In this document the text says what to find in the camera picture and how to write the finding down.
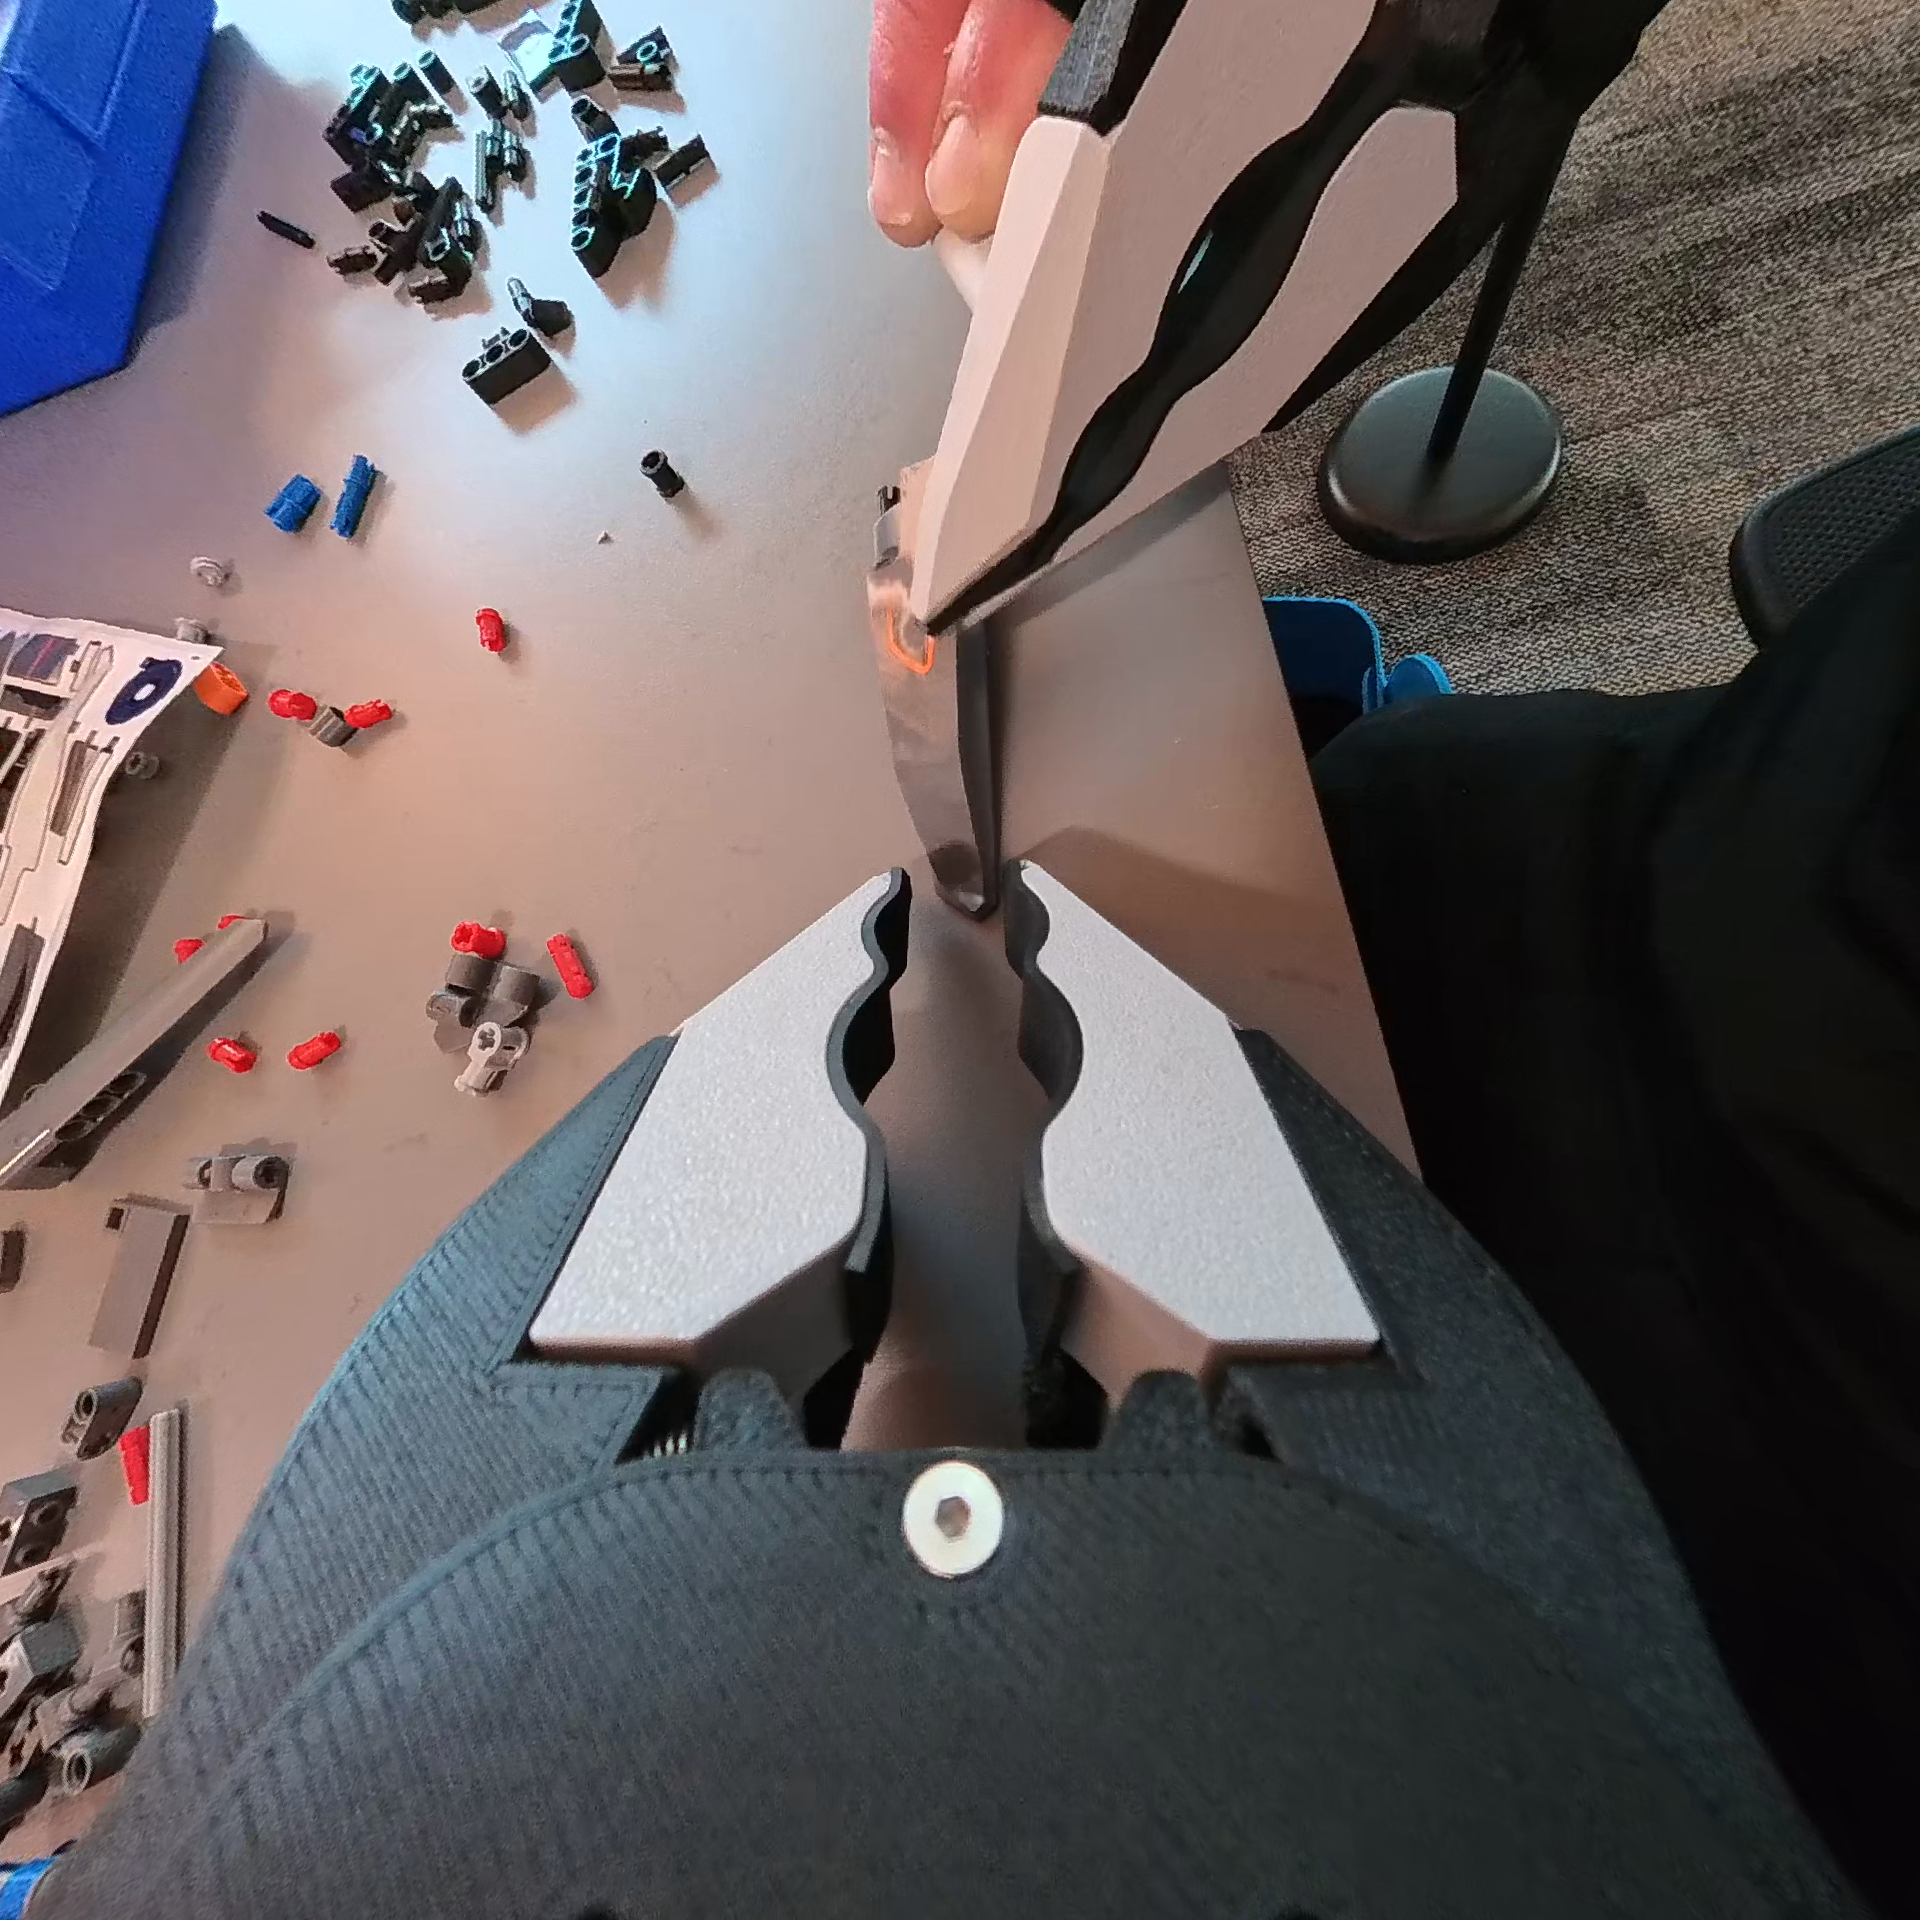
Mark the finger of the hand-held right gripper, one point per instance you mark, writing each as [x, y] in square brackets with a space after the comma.
[1350, 254]
[1079, 270]

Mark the orange lego piece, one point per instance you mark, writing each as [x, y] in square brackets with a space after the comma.
[219, 692]

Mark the blue plastic bin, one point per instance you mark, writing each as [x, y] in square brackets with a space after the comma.
[89, 182]

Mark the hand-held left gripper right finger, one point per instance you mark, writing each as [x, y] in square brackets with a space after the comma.
[1200, 1201]

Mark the blue and black lego assembly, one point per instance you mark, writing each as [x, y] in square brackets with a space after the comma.
[18, 1894]

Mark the lego sticker sheet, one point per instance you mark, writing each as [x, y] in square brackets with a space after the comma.
[60, 811]

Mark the grey lego panel with holes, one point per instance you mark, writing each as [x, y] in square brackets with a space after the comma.
[135, 1051]

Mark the dark grey lego wedge panel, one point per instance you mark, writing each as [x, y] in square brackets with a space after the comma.
[921, 751]

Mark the grey lego axle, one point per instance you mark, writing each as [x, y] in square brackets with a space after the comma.
[162, 1576]

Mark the pile of black lego pieces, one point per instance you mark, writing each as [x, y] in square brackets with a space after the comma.
[600, 212]

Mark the grey and red lego assembly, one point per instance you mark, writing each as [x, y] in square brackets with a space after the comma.
[480, 1021]

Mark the small black lego piece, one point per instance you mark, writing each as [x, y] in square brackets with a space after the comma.
[664, 473]

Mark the small black lego bush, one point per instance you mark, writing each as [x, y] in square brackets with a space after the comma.
[12, 1257]

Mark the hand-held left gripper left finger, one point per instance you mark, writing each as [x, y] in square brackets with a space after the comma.
[704, 1185]

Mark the black lego beam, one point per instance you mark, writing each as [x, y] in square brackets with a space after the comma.
[510, 368]

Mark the flat dark grey lego plate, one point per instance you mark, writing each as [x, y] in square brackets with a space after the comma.
[143, 1284]

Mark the blue lego pin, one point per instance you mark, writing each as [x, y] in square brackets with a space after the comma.
[294, 503]
[354, 495]

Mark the small dark grey lego piece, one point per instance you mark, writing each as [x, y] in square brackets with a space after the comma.
[329, 726]

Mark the thin black lego pin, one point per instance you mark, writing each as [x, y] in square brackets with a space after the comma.
[284, 229]

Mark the black mesh office chair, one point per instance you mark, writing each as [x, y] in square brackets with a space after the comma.
[1830, 540]

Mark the framed marker sign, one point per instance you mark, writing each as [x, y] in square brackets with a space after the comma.
[1440, 481]

